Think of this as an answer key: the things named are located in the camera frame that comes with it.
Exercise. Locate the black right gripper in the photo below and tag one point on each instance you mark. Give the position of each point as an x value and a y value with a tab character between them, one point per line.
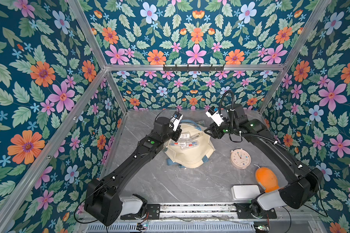
213	131

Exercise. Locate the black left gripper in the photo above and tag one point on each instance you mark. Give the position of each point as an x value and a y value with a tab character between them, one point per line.
176	133

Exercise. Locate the cream floral canvas tote bag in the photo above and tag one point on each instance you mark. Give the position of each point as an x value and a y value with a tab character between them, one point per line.
194	157

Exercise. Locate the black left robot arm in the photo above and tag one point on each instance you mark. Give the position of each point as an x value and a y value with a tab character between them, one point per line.
102	198

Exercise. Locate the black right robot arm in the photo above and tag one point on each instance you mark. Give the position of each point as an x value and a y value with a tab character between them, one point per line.
303	182

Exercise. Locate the clear plastic stationery packet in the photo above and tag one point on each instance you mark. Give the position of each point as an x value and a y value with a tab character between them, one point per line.
186	141

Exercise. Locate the pink round alarm clock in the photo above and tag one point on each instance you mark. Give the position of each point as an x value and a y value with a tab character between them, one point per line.
240	159

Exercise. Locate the orange carrot plush toy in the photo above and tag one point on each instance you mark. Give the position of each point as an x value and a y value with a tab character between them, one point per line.
267	179

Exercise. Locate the white rectangular box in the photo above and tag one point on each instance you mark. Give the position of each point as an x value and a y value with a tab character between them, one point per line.
245	192

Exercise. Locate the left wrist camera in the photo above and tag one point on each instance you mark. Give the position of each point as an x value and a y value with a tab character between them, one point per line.
175	121

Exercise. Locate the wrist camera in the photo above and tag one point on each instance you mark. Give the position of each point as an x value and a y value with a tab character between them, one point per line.
175	121
215	115

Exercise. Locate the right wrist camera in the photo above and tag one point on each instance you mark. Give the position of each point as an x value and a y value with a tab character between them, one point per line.
215	115

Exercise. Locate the black hook rail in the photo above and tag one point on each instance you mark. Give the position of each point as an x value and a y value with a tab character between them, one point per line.
188	67

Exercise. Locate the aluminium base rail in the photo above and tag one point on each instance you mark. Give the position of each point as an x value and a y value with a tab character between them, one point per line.
209	218

